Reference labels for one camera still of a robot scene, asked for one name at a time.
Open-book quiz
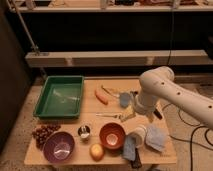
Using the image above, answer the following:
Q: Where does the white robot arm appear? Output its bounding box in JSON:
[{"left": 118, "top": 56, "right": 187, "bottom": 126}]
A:
[{"left": 130, "top": 66, "right": 213, "bottom": 130}]

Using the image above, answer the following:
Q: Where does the yellow red apple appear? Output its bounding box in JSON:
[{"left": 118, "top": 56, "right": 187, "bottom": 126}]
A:
[{"left": 90, "top": 144, "right": 104, "bottom": 161}]

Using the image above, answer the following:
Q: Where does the black handled brush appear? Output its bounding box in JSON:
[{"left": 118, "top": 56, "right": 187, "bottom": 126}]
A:
[{"left": 130, "top": 91, "right": 162, "bottom": 121}]

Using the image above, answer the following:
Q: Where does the metal spoon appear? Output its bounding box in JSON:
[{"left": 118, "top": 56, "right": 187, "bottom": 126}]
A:
[{"left": 96, "top": 114, "right": 121, "bottom": 119}]

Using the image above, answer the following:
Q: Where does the green plastic tray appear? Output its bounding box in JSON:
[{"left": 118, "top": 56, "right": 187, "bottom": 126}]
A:
[{"left": 33, "top": 76, "right": 84, "bottom": 119}]

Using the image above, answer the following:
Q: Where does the small metal cup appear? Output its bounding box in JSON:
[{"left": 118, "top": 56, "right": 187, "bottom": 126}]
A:
[{"left": 78, "top": 125, "right": 90, "bottom": 140}]

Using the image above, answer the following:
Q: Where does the blue sponge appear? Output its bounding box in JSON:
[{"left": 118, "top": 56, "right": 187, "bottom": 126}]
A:
[{"left": 122, "top": 135, "right": 136, "bottom": 161}]

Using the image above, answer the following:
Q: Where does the black floor cable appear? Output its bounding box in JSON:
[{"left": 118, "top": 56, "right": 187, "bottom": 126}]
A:
[{"left": 161, "top": 102, "right": 213, "bottom": 171}]

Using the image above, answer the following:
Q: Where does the white mug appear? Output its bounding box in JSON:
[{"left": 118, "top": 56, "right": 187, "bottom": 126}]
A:
[{"left": 129, "top": 125, "right": 147, "bottom": 148}]

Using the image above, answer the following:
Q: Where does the orange bowl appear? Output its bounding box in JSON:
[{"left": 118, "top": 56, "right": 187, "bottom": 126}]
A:
[{"left": 99, "top": 123, "right": 126, "bottom": 150}]

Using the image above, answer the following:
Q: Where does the lower wooden shelf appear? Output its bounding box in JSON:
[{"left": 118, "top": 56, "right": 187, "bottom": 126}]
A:
[{"left": 25, "top": 50, "right": 213, "bottom": 68}]

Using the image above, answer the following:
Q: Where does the yellow peeler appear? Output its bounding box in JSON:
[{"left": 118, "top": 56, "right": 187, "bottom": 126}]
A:
[{"left": 101, "top": 85, "right": 120, "bottom": 98}]

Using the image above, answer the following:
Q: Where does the light blue cloth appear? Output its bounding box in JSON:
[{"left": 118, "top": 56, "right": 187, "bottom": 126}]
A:
[{"left": 145, "top": 124, "right": 167, "bottom": 152}]

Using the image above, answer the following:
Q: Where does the wooden table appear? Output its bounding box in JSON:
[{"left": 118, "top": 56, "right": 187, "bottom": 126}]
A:
[{"left": 24, "top": 79, "right": 177, "bottom": 166}]

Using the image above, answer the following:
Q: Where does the blue round scrubber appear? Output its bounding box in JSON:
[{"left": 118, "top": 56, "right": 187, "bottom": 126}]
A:
[{"left": 119, "top": 92, "right": 131, "bottom": 108}]

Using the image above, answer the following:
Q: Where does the purple bowl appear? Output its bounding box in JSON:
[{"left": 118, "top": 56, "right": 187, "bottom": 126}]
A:
[{"left": 43, "top": 131, "right": 75, "bottom": 164}]

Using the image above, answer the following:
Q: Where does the orange carrot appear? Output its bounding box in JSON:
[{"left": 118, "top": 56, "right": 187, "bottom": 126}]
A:
[{"left": 94, "top": 90, "right": 108, "bottom": 105}]

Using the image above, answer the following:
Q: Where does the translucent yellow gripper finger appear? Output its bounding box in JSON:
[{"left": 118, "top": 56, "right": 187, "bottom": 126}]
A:
[{"left": 120, "top": 113, "right": 136, "bottom": 122}]

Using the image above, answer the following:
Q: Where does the bunch of dark grapes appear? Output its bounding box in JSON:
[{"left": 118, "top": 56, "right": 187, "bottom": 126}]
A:
[{"left": 32, "top": 124, "right": 61, "bottom": 149}]

